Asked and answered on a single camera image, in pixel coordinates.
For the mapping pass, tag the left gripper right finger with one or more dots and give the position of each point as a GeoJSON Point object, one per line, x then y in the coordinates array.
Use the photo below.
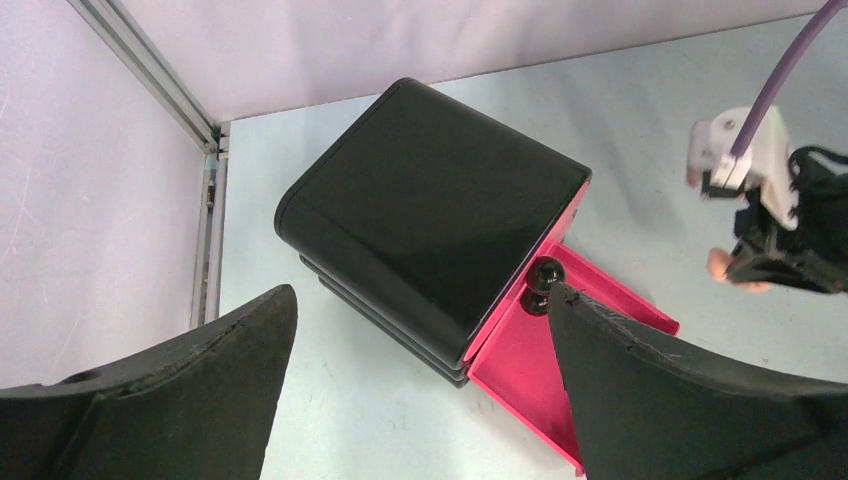
{"type": "Point", "coordinates": [648, 405]}

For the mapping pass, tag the pink bottom drawer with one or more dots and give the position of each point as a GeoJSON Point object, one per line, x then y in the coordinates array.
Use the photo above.
{"type": "Point", "coordinates": [515, 361]}

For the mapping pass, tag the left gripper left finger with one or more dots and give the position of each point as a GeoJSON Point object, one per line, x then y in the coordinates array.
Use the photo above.
{"type": "Point", "coordinates": [198, 406]}

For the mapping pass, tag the black pink drawer organizer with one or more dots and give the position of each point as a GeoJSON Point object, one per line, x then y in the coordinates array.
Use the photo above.
{"type": "Point", "coordinates": [424, 215]}

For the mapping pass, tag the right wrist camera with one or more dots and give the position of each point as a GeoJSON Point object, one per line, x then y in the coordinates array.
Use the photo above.
{"type": "Point", "coordinates": [763, 169]}

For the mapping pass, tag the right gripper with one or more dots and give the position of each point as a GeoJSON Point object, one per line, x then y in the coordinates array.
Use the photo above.
{"type": "Point", "coordinates": [813, 256]}

